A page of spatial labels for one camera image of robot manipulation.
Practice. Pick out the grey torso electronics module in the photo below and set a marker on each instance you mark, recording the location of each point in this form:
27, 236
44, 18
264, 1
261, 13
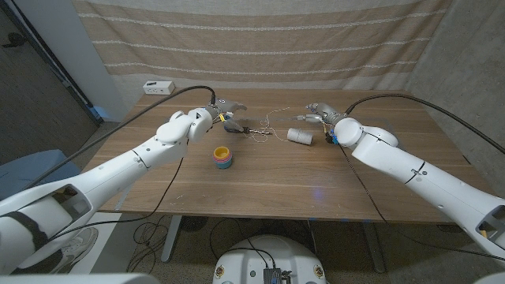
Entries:
272, 276

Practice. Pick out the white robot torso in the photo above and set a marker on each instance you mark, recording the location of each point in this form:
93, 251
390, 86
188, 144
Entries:
252, 260

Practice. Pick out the stacked colourful cups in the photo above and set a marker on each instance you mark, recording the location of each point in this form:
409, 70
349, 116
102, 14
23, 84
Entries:
222, 158

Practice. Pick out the white power strip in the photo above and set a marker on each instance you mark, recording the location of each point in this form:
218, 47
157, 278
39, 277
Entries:
158, 88

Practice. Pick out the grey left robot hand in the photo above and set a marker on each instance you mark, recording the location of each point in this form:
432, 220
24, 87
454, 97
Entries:
229, 107

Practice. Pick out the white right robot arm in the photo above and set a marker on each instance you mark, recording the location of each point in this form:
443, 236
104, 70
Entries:
414, 173

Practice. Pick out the beige striped backdrop cloth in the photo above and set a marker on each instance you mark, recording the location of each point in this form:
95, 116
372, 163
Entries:
256, 39

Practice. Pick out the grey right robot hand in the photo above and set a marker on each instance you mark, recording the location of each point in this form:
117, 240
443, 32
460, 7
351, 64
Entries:
327, 114

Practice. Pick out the white grey sneaker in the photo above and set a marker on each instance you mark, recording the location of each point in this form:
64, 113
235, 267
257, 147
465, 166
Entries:
77, 246

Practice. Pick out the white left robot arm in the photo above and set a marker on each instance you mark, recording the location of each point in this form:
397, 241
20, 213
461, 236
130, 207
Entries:
118, 169

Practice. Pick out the blue upholstered chair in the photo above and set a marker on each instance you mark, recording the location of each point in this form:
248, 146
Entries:
31, 173

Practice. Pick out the white floor board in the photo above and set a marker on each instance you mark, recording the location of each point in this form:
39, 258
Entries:
106, 240

